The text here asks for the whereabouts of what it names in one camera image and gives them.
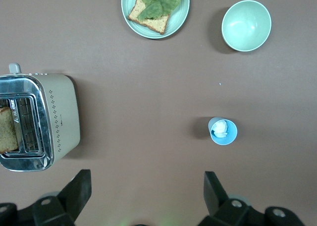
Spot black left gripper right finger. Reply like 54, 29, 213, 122
198, 171, 267, 226

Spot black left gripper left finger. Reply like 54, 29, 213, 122
33, 169, 92, 226

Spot blue cup with white filling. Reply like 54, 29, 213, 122
207, 116, 238, 146

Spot white crumpled wad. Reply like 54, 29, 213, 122
211, 120, 229, 138

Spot beige chrome toaster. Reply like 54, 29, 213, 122
0, 63, 81, 172

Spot brown toast slice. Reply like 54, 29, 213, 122
0, 106, 20, 154

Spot pale green bowl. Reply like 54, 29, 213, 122
221, 0, 272, 53

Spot pale green plate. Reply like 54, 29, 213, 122
121, 0, 191, 40

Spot brown bread slice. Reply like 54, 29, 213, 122
127, 0, 174, 35

